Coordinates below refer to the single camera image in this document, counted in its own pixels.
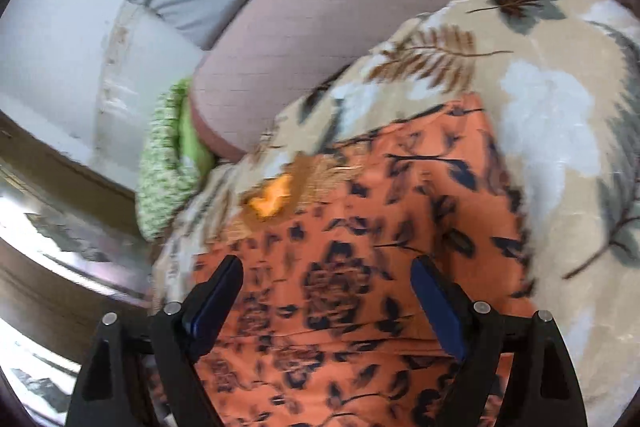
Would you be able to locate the wooden glass door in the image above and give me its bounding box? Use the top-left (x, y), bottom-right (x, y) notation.
top-left (0, 112), bottom-right (156, 427)

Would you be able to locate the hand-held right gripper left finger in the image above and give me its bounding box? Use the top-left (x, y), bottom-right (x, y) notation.
top-left (66, 254), bottom-right (245, 427)

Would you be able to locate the green checked pillow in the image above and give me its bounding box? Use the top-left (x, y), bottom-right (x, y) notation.
top-left (136, 77), bottom-right (218, 242)

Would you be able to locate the orange floral garment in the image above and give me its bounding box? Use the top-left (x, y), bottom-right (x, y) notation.
top-left (192, 94), bottom-right (536, 427)

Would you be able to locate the pink brown bolster cushion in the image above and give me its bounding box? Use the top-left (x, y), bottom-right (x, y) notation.
top-left (190, 0), bottom-right (516, 158)

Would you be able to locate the leaf print blanket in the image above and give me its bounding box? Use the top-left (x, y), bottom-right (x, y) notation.
top-left (150, 0), bottom-right (640, 427)

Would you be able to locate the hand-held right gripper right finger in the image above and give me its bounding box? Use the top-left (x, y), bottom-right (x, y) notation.
top-left (409, 254), bottom-right (588, 427)

